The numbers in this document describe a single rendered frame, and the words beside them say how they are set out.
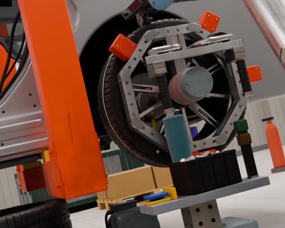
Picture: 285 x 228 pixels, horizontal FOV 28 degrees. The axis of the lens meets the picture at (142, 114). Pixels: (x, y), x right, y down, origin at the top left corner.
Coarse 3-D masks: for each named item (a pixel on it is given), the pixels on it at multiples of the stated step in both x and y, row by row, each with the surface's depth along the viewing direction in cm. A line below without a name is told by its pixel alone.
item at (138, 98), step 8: (136, 80) 284; (144, 80) 286; (152, 80) 287; (136, 88) 284; (144, 88) 285; (136, 96) 283; (144, 96) 280; (144, 104) 279; (160, 112) 281; (176, 112) 288; (144, 120) 283; (160, 120) 285
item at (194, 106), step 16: (208, 64) 267; (224, 64) 256; (224, 80) 259; (160, 96) 251; (208, 96) 255; (224, 96) 256; (144, 112) 246; (224, 112) 256; (160, 128) 248; (208, 128) 264
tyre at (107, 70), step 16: (144, 32) 248; (112, 64) 243; (112, 80) 242; (112, 96) 241; (112, 112) 240; (128, 128) 241; (128, 144) 243; (144, 144) 242; (224, 144) 251; (144, 160) 252; (160, 160) 243
